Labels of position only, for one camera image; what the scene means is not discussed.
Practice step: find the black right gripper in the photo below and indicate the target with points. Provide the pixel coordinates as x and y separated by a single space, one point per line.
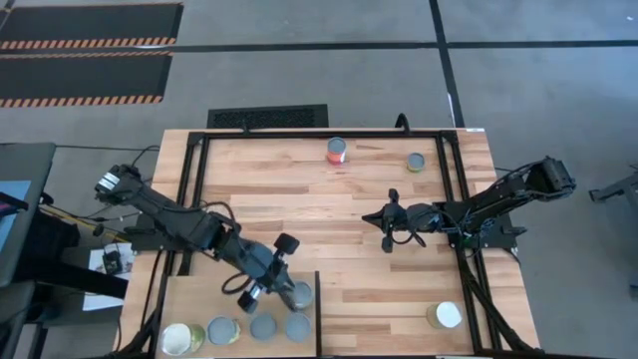
428 219

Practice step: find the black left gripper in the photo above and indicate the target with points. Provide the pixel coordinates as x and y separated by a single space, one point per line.
249 264

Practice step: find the silver-topped tin can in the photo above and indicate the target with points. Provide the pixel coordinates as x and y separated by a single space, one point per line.
304 295

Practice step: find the silver can row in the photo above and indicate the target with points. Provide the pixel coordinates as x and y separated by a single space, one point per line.
298 327
263 326

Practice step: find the small green and yellow can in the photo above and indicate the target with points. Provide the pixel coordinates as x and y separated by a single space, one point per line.
415 162

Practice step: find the yellow spaghetti can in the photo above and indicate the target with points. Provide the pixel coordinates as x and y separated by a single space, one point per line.
222 330

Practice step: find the red and white can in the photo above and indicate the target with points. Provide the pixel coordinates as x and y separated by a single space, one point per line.
336 144

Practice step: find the green can with peach picture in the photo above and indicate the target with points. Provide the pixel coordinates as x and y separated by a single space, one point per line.
179 339

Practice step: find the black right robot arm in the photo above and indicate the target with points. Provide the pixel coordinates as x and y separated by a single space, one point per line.
503 192

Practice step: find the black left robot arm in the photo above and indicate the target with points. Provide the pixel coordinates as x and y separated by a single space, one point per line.
164 212

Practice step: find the yellow can with white top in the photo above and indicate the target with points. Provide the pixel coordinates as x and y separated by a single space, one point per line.
445 315

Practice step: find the black floor grille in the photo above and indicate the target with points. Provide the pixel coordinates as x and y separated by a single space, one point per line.
266 117

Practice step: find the small black device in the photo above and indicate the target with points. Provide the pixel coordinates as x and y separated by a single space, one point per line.
112 261

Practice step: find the white paper sheet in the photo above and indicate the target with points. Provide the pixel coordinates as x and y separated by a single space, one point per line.
97 299

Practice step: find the grey metal stand leg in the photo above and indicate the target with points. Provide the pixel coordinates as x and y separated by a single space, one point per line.
615 187

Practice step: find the blue pad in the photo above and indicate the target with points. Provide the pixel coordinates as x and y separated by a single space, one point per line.
12 214

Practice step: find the grey desk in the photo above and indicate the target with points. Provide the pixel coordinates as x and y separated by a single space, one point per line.
25 164

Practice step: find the black mat with orange stripes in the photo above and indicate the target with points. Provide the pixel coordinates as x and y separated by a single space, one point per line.
85 75
90 22

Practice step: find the black curved mount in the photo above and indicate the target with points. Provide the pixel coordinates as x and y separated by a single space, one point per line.
401 122

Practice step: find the black aluminium table frame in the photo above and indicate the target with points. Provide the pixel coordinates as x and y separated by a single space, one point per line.
324 134

